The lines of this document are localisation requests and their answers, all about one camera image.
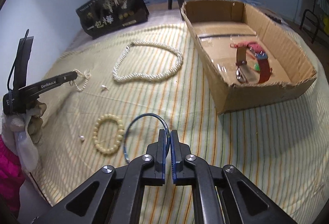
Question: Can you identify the blue bangle bracelet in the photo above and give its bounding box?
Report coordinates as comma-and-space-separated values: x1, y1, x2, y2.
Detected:
123, 113, 171, 165

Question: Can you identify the cream beaded bracelet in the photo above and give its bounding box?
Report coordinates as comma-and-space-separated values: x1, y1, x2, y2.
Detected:
92, 114, 126, 156

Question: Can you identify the small pearl strand necklace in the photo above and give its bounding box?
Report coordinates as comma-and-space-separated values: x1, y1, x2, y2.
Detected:
69, 68, 92, 93

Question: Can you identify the red cord green bead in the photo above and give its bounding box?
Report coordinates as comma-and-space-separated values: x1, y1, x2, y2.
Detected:
230, 41, 257, 70

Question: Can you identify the pink sleeve forearm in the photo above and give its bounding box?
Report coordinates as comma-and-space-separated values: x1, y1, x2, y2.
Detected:
1, 138, 25, 218

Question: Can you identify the white gloved left hand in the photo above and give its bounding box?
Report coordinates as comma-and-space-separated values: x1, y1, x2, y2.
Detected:
1, 100, 47, 172

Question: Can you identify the yellow striped bed sheet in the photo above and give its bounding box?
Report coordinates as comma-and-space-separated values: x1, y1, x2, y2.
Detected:
32, 23, 328, 223

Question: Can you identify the brown cardboard box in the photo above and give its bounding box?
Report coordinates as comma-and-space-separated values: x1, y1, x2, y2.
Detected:
181, 0, 317, 114

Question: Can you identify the black printed gift bag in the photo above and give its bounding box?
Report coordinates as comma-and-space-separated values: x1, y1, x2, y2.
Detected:
76, 0, 149, 39

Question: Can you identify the black metal chair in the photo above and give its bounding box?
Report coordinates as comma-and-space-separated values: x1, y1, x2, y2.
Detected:
299, 9, 323, 44

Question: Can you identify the twisted pearl rope necklace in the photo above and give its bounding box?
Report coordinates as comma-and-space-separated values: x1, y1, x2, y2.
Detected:
112, 40, 184, 83

